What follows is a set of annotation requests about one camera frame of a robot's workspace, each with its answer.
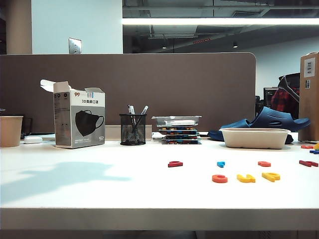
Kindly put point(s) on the grey flat notebook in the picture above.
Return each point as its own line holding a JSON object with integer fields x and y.
{"x": 48, "y": 137}

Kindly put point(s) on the letter magnet pack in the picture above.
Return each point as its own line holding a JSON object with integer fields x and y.
{"x": 179, "y": 142}
{"x": 179, "y": 137}
{"x": 177, "y": 129}

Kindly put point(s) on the brown desk partition screen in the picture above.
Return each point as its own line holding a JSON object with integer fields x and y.
{"x": 124, "y": 87}

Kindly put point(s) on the navy blue rubber slipper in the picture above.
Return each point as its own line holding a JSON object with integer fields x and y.
{"x": 272, "y": 117}
{"x": 233, "y": 124}

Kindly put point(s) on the brown cardboard box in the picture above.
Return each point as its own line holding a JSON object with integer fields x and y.
{"x": 308, "y": 112}

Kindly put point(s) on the beige pulp tray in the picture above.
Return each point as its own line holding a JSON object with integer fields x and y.
{"x": 254, "y": 139}

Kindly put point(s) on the metal wall switch plate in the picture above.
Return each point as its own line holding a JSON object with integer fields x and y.
{"x": 74, "y": 46}

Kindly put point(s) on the dark red letter magnet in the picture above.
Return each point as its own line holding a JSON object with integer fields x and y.
{"x": 307, "y": 163}

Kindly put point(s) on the grey white mask box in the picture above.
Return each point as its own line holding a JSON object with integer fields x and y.
{"x": 78, "y": 119}

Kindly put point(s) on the yellow letter u magnet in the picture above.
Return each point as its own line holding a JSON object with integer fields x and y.
{"x": 241, "y": 178}

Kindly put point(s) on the orange letter s magnet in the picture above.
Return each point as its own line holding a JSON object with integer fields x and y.
{"x": 263, "y": 163}

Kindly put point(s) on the white flat item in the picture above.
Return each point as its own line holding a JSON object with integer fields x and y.
{"x": 178, "y": 122}

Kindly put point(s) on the brown paper cup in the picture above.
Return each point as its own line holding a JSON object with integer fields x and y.
{"x": 10, "y": 130}

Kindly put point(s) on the clear plastic case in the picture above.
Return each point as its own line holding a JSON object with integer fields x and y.
{"x": 158, "y": 119}

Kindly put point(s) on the red letter q magnet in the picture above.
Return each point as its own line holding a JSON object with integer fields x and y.
{"x": 175, "y": 164}

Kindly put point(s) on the red plaid garment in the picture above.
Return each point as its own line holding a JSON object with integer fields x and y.
{"x": 282, "y": 102}

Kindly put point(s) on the white earbuds case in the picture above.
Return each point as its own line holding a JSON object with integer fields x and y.
{"x": 32, "y": 140}

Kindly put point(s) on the yellow letter p magnet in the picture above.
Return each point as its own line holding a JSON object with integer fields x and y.
{"x": 268, "y": 176}

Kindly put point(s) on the black mesh pen holder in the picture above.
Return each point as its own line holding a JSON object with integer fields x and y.
{"x": 132, "y": 132}

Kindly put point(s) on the orange letter c magnet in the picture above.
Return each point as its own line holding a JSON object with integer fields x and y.
{"x": 216, "y": 179}

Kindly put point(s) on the black monitor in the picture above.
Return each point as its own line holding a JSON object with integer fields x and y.
{"x": 268, "y": 94}

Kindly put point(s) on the blue letter r magnet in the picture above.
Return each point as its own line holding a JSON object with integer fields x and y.
{"x": 220, "y": 164}

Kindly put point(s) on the black silver pen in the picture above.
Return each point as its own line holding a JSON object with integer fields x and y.
{"x": 130, "y": 109}
{"x": 144, "y": 110}

